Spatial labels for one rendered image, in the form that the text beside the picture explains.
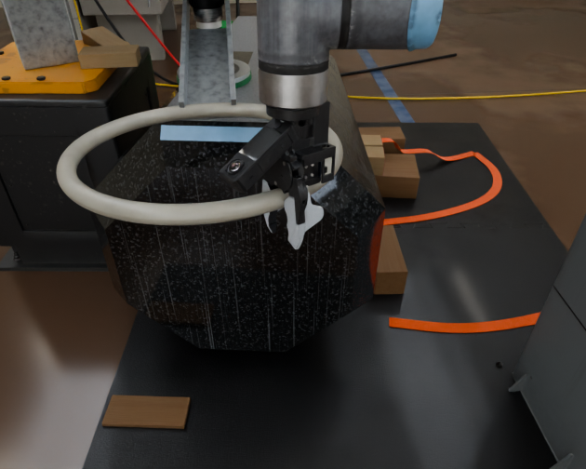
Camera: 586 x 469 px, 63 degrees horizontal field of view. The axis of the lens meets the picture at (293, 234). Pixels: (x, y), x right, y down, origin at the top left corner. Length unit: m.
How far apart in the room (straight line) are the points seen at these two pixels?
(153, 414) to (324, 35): 1.29
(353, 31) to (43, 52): 1.56
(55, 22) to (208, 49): 0.83
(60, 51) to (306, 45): 1.52
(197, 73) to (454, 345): 1.25
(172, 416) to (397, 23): 1.31
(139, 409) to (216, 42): 1.10
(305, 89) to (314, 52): 0.04
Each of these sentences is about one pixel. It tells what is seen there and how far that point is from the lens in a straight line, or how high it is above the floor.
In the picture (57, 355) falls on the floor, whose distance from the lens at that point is 1.92.
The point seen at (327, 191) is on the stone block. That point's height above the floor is 0.70.
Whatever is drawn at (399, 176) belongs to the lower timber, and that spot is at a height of 0.14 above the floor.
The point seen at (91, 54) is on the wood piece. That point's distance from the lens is 1.95.
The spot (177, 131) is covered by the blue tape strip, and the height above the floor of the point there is 0.84.
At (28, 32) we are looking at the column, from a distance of 2.01.
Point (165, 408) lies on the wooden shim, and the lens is 1.63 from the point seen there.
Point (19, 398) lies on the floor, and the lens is 1.86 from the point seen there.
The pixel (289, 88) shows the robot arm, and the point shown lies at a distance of 0.61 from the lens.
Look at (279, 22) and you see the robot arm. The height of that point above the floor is 1.22.
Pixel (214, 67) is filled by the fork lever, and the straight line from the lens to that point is 1.25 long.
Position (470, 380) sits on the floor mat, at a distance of 1.76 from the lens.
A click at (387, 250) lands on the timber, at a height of 0.13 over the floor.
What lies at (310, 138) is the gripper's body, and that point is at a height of 1.06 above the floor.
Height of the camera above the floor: 1.37
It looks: 38 degrees down
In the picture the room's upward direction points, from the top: straight up
